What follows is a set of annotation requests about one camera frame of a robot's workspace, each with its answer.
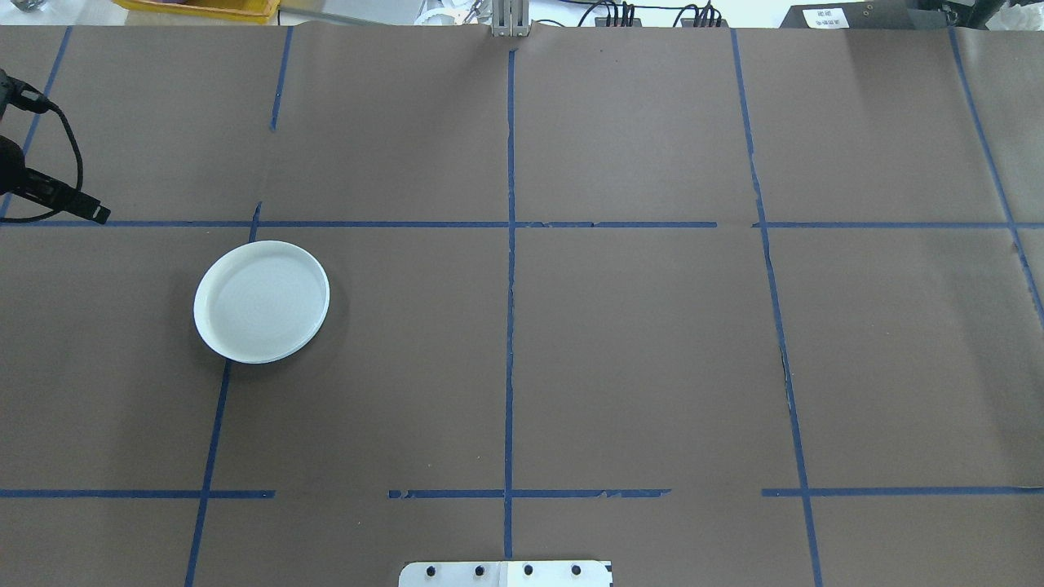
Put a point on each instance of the light blue round plate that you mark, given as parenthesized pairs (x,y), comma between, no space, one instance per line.
(328,295)

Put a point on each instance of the black box with white label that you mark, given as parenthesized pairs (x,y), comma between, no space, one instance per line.
(881,16)

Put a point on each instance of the white round plate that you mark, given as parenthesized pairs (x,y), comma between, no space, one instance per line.
(261,303)

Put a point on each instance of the yellow plastic crate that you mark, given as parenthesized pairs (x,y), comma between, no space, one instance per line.
(196,8)

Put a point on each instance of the aluminium profile post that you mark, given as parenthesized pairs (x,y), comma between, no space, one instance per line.
(510,20)

